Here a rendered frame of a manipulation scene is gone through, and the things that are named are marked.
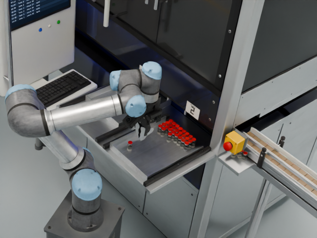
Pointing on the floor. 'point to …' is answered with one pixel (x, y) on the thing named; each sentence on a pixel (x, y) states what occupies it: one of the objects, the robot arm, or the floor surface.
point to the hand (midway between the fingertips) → (139, 138)
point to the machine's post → (227, 110)
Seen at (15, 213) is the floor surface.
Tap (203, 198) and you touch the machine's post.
